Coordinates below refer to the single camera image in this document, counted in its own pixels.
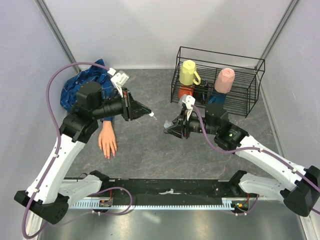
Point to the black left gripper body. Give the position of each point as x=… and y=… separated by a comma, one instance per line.
x=126, y=104

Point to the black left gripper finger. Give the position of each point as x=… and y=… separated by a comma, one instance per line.
x=136, y=114
x=136, y=106

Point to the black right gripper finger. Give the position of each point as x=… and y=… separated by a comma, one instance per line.
x=178, y=122
x=174, y=132

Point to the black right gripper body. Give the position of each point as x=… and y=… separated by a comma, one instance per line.
x=186, y=125

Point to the white nail polish cap brush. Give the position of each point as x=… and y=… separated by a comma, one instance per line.
x=153, y=115

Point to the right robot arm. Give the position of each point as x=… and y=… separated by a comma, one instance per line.
x=296, y=186

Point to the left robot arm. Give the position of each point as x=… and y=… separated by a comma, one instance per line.
x=46, y=197

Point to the mannequin hand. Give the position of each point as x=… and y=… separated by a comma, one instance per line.
x=107, y=140

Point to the orange mug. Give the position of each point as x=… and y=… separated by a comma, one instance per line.
x=185, y=90

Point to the black mug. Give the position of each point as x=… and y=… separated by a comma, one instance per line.
x=200, y=92

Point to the blue mug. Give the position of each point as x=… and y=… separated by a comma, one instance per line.
x=218, y=98

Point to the yellow faceted mug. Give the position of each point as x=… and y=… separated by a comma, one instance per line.
x=188, y=73

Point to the blue plaid shirt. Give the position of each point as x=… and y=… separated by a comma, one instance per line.
x=92, y=74

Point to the pink faceted mug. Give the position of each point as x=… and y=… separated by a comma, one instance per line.
x=224, y=81

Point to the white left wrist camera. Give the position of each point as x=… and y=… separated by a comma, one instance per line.
x=118, y=79

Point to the black wire rack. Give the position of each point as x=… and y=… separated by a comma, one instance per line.
x=245, y=89

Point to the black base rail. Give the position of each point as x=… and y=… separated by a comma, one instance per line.
x=177, y=191

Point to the light blue cable duct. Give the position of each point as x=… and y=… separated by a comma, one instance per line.
x=96, y=204

